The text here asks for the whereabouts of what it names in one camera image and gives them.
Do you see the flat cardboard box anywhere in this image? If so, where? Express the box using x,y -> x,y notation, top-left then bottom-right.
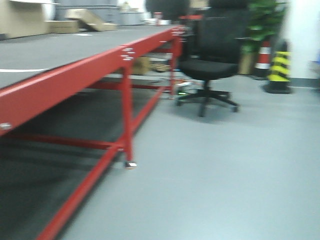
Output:
46,20 -> 80,34

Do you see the tilted cardboard box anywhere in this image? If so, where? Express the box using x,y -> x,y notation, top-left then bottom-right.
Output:
65,8 -> 118,32

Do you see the green potted plant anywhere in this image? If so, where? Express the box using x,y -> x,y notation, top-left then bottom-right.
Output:
242,0 -> 288,53

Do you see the red metal table frame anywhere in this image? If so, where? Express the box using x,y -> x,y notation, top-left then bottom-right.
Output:
0,25 -> 183,240

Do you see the dark grey table mat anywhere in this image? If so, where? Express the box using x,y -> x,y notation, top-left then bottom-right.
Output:
0,25 -> 173,89

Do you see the red white traffic cone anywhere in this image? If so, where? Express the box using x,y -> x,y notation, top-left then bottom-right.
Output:
253,40 -> 271,80

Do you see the black office chair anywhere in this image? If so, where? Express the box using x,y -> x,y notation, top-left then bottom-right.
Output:
176,0 -> 250,117

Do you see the yellow black striped bollard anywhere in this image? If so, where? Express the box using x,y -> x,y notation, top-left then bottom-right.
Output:
262,39 -> 292,94

